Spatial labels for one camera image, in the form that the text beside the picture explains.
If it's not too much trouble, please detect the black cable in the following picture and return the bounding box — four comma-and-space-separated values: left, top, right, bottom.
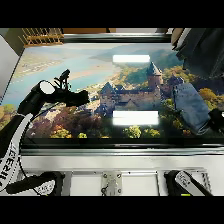
17, 152, 30, 181

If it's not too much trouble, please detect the heap of clothes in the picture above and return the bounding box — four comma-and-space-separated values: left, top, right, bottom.
171, 27, 224, 81

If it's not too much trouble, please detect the silver frame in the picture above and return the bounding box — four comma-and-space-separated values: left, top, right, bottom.
0, 143, 224, 197

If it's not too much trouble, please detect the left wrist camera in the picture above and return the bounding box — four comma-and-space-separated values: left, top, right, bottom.
53, 68, 72, 92

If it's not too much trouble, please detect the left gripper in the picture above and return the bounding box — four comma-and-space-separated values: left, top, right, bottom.
65, 89, 91, 108

